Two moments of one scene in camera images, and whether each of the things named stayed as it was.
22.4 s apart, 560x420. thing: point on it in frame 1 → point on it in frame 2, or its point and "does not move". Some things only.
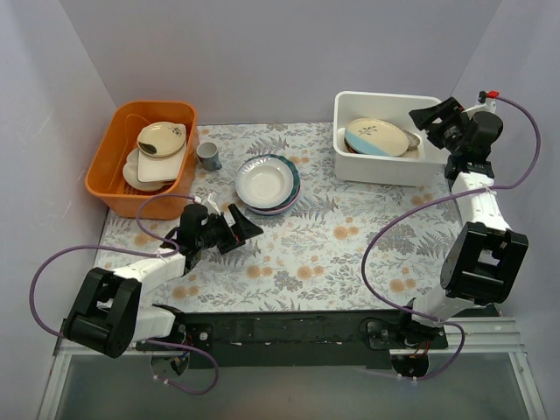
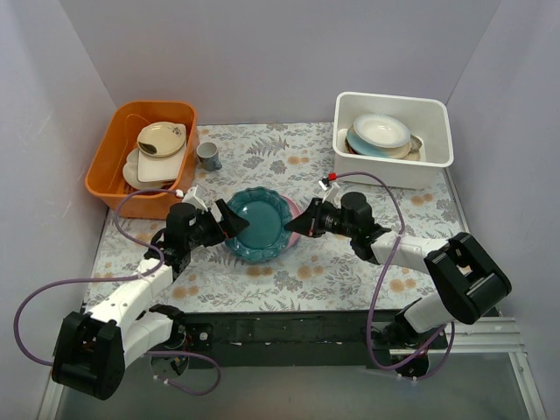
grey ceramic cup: [208, 155] does not move
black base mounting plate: [311, 336] does not move
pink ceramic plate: [263, 211] → [296, 212]
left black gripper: [232, 236] does not move
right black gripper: [440, 128] → [313, 218]
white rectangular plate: [159, 168] does not move
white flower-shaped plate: [130, 172] does not move
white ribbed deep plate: [264, 182] → [382, 129]
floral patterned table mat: [325, 247] does not move
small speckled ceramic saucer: [414, 140] does not move
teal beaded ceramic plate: [295, 174] → [267, 213]
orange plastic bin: [104, 176] does not move
